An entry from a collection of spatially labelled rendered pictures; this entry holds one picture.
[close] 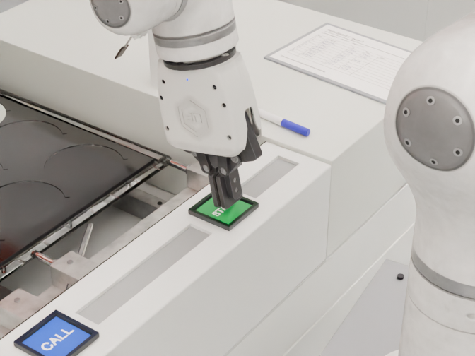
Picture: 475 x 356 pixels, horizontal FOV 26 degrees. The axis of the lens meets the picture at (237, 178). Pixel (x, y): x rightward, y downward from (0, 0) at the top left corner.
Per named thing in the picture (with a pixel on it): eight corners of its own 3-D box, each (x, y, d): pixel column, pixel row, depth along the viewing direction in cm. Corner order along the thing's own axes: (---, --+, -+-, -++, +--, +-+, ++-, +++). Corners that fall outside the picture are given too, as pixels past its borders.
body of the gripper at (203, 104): (136, 54, 104) (158, 152, 109) (214, 61, 98) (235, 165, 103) (182, 27, 109) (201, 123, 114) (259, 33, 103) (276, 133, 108)
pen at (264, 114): (218, 95, 132) (306, 131, 124) (223, 92, 132) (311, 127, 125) (218, 102, 132) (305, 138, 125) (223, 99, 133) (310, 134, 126)
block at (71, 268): (51, 285, 115) (49, 263, 113) (73, 269, 117) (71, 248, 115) (105, 312, 111) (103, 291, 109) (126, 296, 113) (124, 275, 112)
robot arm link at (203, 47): (131, 36, 103) (138, 63, 104) (200, 41, 98) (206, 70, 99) (184, 8, 108) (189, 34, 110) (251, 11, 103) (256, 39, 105)
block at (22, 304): (-2, 323, 109) (-5, 302, 108) (22, 306, 112) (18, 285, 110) (53, 354, 105) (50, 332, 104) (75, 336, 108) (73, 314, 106)
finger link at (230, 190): (209, 153, 108) (220, 209, 111) (233, 157, 106) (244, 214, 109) (227, 140, 110) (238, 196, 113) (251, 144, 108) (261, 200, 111)
